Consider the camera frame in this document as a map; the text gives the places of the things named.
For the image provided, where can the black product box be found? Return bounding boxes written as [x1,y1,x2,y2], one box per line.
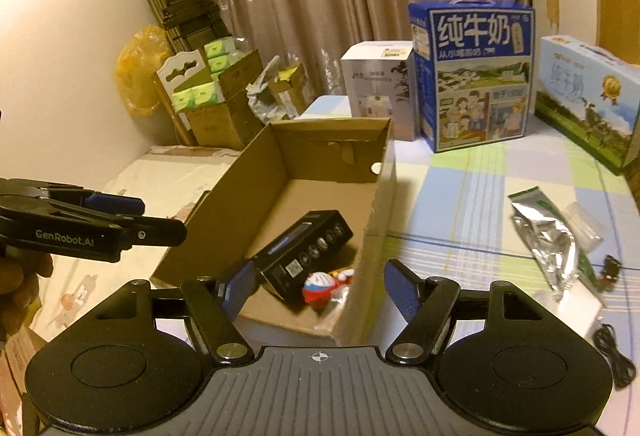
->
[252,210,352,305]

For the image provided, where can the red Doraemon figurine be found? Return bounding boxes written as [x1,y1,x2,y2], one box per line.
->
[302,268,355,311]

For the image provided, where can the silver foil pouch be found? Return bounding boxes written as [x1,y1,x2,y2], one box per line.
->
[508,187,598,300]

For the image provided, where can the white pad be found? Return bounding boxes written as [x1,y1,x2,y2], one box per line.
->
[539,281,604,338]

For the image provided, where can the clear plastic cup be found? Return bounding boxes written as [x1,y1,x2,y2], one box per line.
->
[562,202,604,253]

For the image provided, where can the black cable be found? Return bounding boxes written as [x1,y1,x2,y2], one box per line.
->
[591,322,637,391]

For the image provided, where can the small black red part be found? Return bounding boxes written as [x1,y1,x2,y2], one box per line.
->
[598,254,623,292]

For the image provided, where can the person's left hand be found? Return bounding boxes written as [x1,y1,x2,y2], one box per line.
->
[1,247,53,343]

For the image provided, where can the cardboard box with tissues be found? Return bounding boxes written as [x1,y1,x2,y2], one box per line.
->
[171,36,264,150]

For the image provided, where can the yellow plastic bag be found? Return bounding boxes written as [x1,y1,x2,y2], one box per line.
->
[115,25,174,117]

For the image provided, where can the white carved wooden board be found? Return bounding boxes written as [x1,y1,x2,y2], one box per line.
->
[156,50,210,147]

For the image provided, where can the open cardboard box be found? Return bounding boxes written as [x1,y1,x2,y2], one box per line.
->
[151,118,396,347]

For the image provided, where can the black folding cart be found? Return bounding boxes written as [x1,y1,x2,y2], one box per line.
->
[146,0,230,53]

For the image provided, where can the small cardboard junk box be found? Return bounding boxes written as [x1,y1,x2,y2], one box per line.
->
[268,64,317,118]

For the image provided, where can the white humidifier box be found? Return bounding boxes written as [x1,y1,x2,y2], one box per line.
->
[341,41,419,141]

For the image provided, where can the blue tall milk carton box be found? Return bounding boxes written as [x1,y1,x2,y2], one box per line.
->
[408,0,535,152]

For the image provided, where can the light blue cow milk box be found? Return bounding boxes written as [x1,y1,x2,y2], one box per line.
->
[535,36,639,175]

